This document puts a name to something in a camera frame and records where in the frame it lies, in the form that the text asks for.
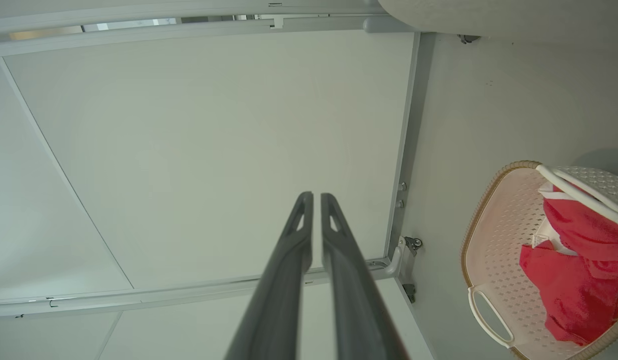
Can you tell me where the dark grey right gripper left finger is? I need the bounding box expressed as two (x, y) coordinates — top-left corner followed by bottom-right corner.
(225, 191), (313, 360)

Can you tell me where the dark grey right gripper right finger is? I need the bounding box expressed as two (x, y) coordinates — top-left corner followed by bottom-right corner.
(321, 193), (409, 360)

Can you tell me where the red garment with white lettering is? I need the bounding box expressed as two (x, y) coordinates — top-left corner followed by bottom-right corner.
(519, 240), (618, 347)

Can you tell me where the red garment with double stripes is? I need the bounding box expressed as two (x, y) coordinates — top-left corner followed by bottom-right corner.
(538, 181), (618, 281)

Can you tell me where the grey fabric sofa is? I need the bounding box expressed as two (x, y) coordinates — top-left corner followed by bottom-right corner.
(378, 0), (618, 46)

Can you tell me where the grey metal partition foot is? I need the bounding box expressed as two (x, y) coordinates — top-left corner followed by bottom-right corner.
(367, 236), (407, 279)
(363, 15), (420, 34)

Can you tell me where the white perforated laundry basket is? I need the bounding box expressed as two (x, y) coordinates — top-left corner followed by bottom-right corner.
(460, 160), (618, 360)

